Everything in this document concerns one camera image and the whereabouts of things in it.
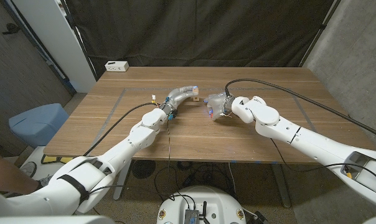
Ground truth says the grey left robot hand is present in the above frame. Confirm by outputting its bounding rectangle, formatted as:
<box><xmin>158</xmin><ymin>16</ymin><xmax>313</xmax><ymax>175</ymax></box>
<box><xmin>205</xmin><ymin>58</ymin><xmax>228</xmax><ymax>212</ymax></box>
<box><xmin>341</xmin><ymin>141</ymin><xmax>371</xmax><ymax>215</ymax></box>
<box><xmin>161</xmin><ymin>85</ymin><xmax>200</xmax><ymax>116</ymax></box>

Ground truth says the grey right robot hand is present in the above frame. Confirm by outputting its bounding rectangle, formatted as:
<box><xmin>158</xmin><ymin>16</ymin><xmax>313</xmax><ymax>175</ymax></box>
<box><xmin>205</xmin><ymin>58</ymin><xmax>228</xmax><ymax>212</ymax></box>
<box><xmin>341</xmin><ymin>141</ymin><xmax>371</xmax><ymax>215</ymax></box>
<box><xmin>203</xmin><ymin>92</ymin><xmax>237</xmax><ymax>121</ymax></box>

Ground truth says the wooden table panel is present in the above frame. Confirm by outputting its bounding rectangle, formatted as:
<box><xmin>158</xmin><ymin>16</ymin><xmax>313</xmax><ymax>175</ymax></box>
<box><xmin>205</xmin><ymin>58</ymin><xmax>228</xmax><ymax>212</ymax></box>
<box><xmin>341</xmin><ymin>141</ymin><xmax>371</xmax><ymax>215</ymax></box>
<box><xmin>94</xmin><ymin>88</ymin><xmax>315</xmax><ymax>147</ymax></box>

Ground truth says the black backdrop cloth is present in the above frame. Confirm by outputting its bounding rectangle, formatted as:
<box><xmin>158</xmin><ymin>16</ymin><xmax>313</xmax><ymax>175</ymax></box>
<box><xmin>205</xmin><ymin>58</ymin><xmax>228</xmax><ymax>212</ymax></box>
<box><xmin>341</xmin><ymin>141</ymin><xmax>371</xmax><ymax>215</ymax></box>
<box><xmin>65</xmin><ymin>0</ymin><xmax>343</xmax><ymax>78</ymax></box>

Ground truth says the white power strip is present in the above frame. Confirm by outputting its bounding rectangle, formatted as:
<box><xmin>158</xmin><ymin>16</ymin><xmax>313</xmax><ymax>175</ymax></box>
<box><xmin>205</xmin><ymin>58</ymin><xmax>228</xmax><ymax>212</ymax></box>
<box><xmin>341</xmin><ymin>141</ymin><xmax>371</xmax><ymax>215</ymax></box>
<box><xmin>104</xmin><ymin>60</ymin><xmax>129</xmax><ymax>73</ymax></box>

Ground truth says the white robot torso base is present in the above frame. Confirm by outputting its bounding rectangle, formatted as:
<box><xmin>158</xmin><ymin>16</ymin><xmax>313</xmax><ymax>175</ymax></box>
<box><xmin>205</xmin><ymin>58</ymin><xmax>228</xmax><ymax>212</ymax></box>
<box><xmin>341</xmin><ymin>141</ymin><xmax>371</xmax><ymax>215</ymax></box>
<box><xmin>156</xmin><ymin>185</ymin><xmax>247</xmax><ymax>224</ymax></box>

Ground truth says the white table leg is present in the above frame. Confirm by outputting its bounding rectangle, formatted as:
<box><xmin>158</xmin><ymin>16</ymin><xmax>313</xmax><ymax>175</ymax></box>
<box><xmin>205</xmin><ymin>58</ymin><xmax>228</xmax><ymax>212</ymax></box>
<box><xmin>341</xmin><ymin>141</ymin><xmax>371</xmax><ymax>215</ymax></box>
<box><xmin>270</xmin><ymin>163</ymin><xmax>292</xmax><ymax>208</ymax></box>
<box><xmin>113</xmin><ymin>159</ymin><xmax>133</xmax><ymax>202</ymax></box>

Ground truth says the black backdrop stand pole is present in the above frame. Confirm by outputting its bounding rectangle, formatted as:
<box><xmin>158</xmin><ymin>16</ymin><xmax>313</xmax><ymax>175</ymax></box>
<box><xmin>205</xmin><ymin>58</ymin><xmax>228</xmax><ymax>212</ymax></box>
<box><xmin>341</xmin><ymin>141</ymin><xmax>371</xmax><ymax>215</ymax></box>
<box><xmin>298</xmin><ymin>0</ymin><xmax>343</xmax><ymax>68</ymax></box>
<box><xmin>59</xmin><ymin>0</ymin><xmax>98</xmax><ymax>82</ymax></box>

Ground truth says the grey electronics module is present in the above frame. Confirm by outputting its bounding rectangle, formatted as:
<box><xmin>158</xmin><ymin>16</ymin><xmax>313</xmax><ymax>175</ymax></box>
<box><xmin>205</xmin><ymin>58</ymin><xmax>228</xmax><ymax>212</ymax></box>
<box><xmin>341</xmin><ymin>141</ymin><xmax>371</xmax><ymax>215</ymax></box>
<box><xmin>184</xmin><ymin>208</ymin><xmax>200</xmax><ymax>224</ymax></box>

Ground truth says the yellow black hazard strip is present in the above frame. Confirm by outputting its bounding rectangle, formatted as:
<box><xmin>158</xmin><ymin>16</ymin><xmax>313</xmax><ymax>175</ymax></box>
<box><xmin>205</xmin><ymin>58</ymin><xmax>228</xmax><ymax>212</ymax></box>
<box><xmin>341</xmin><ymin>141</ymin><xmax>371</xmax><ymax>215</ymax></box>
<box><xmin>40</xmin><ymin>154</ymin><xmax>78</xmax><ymax>166</ymax></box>

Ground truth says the blue padded bin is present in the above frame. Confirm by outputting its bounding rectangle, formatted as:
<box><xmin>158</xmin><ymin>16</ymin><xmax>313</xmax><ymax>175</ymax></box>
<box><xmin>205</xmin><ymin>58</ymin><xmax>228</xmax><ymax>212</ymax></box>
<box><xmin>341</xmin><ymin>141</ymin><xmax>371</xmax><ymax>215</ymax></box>
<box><xmin>8</xmin><ymin>103</ymin><xmax>70</xmax><ymax>149</ymax></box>

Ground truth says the white sneaker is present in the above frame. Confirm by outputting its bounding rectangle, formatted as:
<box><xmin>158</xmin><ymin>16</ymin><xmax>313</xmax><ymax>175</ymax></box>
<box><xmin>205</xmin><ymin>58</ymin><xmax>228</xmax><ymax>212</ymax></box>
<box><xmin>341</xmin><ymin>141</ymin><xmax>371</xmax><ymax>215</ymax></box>
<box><xmin>19</xmin><ymin>161</ymin><xmax>38</xmax><ymax>179</ymax></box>

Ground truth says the person's bare leg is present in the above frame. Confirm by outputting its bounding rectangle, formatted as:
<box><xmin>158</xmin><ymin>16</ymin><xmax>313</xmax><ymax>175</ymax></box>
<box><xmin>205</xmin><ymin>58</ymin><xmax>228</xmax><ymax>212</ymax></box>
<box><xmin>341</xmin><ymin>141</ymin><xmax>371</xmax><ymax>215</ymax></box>
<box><xmin>0</xmin><ymin>141</ymin><xmax>42</xmax><ymax>195</ymax></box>

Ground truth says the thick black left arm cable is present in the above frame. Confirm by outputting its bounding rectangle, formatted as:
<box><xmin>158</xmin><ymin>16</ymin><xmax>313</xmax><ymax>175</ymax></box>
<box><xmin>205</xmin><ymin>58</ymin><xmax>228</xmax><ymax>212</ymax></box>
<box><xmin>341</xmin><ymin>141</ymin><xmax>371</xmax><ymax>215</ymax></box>
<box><xmin>82</xmin><ymin>101</ymin><xmax>163</xmax><ymax>157</ymax></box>

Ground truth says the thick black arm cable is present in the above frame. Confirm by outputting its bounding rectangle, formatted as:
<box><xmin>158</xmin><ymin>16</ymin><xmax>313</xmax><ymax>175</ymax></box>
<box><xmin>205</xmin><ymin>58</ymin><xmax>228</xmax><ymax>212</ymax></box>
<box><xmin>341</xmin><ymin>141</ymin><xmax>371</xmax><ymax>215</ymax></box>
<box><xmin>82</xmin><ymin>101</ymin><xmax>163</xmax><ymax>157</ymax></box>
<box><xmin>224</xmin><ymin>78</ymin><xmax>376</xmax><ymax>141</ymax></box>

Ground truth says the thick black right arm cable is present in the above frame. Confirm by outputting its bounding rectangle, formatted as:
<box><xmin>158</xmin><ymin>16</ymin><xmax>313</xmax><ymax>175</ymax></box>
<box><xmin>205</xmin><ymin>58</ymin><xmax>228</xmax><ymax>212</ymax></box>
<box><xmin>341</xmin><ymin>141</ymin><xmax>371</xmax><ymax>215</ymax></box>
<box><xmin>224</xmin><ymin>78</ymin><xmax>376</xmax><ymax>141</ymax></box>

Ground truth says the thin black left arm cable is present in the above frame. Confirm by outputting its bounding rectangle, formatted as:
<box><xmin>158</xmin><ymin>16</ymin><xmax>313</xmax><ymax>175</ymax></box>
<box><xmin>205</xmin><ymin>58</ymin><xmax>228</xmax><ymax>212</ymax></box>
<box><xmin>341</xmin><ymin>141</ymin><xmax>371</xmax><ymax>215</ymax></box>
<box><xmin>166</xmin><ymin>119</ymin><xmax>172</xmax><ymax>174</ymax></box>

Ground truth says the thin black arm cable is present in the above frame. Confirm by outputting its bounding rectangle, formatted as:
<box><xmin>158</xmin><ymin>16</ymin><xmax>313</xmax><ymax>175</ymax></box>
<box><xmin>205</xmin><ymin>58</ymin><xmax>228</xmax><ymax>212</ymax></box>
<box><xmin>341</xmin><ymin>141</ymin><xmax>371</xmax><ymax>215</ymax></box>
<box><xmin>166</xmin><ymin>119</ymin><xmax>172</xmax><ymax>174</ymax></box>
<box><xmin>270</xmin><ymin>138</ymin><xmax>376</xmax><ymax>187</ymax></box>

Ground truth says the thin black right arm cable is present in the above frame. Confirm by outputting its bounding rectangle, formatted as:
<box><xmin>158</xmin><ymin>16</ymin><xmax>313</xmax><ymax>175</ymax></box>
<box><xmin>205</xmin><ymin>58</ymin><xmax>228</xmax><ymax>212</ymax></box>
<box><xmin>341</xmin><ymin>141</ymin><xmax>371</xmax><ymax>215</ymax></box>
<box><xmin>270</xmin><ymin>138</ymin><xmax>376</xmax><ymax>187</ymax></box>

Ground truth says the black door handle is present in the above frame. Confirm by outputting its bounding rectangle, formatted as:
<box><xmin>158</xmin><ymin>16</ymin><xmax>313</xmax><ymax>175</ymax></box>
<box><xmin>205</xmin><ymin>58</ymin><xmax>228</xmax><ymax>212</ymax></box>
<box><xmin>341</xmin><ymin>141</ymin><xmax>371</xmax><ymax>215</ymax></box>
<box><xmin>1</xmin><ymin>22</ymin><xmax>21</xmax><ymax>35</ymax></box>

